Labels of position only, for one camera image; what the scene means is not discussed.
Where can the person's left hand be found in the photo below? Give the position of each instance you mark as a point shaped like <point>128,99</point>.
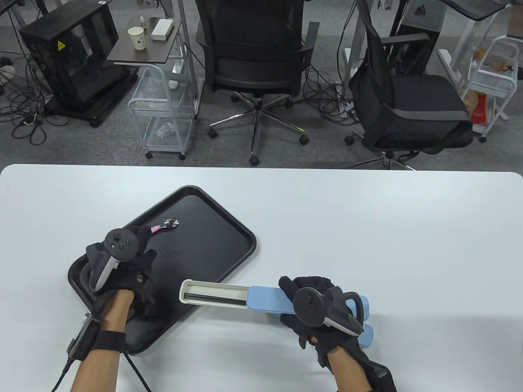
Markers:
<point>130,277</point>

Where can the person's right hand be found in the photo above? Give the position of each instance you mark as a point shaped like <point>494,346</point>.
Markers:
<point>310,281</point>

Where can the black white handheld controller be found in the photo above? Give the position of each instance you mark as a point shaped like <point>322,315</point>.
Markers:
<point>120,245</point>
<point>308,306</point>

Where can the blue lunch box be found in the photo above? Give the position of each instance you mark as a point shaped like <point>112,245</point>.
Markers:
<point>265,300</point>
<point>365,337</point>

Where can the person's right forearm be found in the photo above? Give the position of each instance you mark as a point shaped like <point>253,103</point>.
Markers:
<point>349,371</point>

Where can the person's left forearm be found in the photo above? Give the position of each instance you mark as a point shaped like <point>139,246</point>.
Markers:
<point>96,373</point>

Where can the black plastic tray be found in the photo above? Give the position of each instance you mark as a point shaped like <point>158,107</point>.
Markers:
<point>212,245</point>

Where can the clear plastic bag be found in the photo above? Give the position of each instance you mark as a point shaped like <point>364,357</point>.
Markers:
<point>164,130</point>

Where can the white floor power strip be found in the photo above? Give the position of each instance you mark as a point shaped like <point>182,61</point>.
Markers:
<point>345,108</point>

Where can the black office chair grey armrests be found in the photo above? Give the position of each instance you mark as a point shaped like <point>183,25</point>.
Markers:
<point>416,102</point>

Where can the black computer case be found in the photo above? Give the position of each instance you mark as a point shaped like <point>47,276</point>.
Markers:
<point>81,69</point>

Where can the black mesh office chair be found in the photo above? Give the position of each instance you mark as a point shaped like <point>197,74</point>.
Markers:
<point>253,69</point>

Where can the brown top side table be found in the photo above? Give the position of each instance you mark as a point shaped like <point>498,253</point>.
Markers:
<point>143,49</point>

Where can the white paper cup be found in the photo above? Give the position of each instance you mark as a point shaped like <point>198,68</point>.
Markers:
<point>137,38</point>

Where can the red packet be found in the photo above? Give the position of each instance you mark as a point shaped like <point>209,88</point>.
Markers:
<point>479,110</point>

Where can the brown paper bag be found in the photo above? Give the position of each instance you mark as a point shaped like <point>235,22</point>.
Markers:
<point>470,102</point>

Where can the white rectangular box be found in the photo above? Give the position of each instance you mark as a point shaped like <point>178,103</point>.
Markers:
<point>162,30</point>

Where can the white metal basket cart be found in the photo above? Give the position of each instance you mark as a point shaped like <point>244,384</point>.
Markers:
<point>492,86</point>

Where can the grey black computer tower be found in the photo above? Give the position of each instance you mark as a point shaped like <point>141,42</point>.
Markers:
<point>427,20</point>

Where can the dark grey desktop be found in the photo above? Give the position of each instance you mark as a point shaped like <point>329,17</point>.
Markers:
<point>478,10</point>

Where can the black wrist camera unit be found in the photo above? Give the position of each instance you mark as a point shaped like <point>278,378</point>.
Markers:
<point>102,341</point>
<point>382,377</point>

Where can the white desk frame foot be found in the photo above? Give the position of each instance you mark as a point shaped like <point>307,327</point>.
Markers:
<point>445,59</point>

